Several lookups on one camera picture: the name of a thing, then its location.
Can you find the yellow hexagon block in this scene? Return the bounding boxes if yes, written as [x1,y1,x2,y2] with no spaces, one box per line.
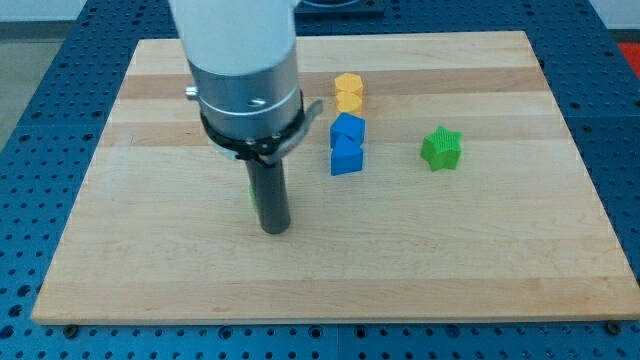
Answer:
[334,73,364,98]

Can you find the green circle block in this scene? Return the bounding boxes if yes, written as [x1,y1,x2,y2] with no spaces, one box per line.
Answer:
[248,185,259,214]

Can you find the blue cube block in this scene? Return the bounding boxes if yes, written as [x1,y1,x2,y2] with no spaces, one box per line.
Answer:
[330,112,366,147]

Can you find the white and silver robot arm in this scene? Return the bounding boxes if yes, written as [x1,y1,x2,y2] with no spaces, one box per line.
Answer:
[169,0,323,234]

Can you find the blue triangle block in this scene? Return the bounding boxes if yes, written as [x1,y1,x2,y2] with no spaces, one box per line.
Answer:
[330,135,364,176]

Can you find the green star block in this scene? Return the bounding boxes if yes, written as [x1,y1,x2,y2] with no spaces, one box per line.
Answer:
[420,126,463,171]

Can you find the yellow round block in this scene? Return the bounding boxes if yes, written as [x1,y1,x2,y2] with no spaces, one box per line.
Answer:
[335,92,363,116]

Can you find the wooden board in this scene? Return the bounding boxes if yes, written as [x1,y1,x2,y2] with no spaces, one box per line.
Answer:
[32,31,639,325]

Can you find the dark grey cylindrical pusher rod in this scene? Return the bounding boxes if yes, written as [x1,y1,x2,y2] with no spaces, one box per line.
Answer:
[246,160,291,234]

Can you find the black clamp with metal lever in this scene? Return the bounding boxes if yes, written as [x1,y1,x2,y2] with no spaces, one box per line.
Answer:
[200,94,324,167]

